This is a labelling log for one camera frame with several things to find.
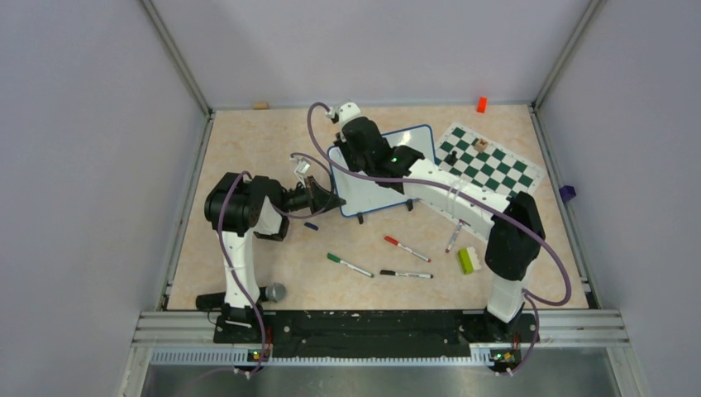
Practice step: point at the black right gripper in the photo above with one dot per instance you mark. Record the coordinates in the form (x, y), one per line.
(341, 143)

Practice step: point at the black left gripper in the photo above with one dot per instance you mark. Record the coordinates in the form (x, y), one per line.
(318, 202)

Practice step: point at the blue framed whiteboard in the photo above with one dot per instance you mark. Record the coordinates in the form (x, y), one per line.
(362, 196)

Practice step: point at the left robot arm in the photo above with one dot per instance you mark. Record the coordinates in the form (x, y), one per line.
(241, 210)

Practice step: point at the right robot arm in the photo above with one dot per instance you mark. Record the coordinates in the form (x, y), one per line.
(511, 225)

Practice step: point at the green marker pen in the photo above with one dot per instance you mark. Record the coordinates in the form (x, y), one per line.
(349, 265)

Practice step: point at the red marker pen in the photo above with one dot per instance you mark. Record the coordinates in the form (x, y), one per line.
(399, 244)

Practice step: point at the black marker pen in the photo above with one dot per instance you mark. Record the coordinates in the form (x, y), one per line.
(406, 274)

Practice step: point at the green white chessboard mat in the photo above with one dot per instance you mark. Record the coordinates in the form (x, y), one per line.
(498, 169)

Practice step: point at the small wooden cylinder piece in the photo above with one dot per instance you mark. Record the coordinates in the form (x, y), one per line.
(481, 145)

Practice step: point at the orange red block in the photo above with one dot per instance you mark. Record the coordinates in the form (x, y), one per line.
(482, 105)

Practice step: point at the purple marker pen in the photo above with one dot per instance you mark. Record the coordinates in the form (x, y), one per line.
(453, 238)

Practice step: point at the lime green toy brick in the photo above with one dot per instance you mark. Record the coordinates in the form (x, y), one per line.
(468, 260)

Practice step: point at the purple block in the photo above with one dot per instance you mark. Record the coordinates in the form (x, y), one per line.
(567, 193)

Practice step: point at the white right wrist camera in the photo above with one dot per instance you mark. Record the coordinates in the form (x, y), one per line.
(344, 113)

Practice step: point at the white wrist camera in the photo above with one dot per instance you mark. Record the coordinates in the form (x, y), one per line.
(344, 113)
(301, 166)

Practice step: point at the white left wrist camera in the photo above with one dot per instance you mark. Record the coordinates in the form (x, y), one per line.
(301, 166)

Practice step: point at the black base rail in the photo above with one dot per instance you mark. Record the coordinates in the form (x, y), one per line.
(367, 334)

